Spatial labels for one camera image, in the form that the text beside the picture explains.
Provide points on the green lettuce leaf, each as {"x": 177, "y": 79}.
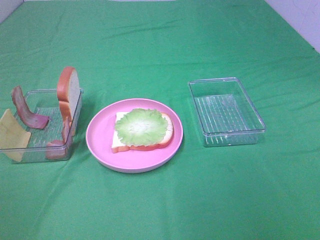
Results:
{"x": 141, "y": 127}

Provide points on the pink bacon strip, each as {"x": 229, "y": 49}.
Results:
{"x": 58, "y": 149}

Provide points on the clear plastic container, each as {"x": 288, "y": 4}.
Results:
{"x": 44, "y": 102}
{"x": 226, "y": 115}

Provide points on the dark red bacon strip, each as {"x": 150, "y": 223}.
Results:
{"x": 30, "y": 119}

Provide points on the yellow cheese slice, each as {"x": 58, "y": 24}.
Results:
{"x": 13, "y": 138}

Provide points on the pink round plate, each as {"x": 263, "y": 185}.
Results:
{"x": 99, "y": 135}

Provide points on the clear left plastic container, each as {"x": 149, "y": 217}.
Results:
{"x": 44, "y": 102}

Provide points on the white bread slice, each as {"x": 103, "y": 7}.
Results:
{"x": 118, "y": 143}
{"x": 68, "y": 95}

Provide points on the green tablecloth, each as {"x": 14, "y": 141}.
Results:
{"x": 121, "y": 50}

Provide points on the clear right plastic container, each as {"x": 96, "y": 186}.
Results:
{"x": 226, "y": 115}

